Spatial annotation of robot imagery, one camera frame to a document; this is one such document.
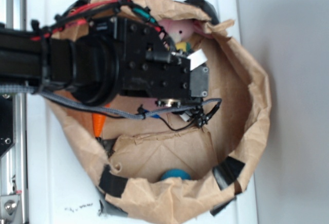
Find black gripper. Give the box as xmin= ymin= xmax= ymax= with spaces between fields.
xmin=89 ymin=16 xmax=209 ymax=105

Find orange toy carrot green top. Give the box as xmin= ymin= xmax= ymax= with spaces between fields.
xmin=92 ymin=113 xmax=107 ymax=137

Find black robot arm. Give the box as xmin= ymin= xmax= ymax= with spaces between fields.
xmin=1 ymin=16 xmax=209 ymax=106

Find yellow green sponge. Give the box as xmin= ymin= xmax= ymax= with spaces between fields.
xmin=175 ymin=42 xmax=192 ymax=52

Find pink plush bunny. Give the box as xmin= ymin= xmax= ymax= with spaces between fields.
xmin=158 ymin=19 xmax=213 ymax=43

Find brown paper bag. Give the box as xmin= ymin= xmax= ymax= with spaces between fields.
xmin=49 ymin=0 xmax=271 ymax=223

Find blue ball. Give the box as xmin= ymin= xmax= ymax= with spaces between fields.
xmin=160 ymin=169 xmax=191 ymax=180

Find black mounting plate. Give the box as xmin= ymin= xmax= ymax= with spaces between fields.
xmin=0 ymin=94 xmax=14 ymax=158

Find red black wire bundle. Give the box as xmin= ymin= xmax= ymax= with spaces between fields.
xmin=29 ymin=0 xmax=165 ymax=42

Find grey braided cable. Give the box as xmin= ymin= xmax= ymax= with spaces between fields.
xmin=0 ymin=84 xmax=223 ymax=120

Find aluminium frame rail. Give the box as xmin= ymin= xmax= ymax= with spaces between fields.
xmin=1 ymin=0 xmax=29 ymax=223

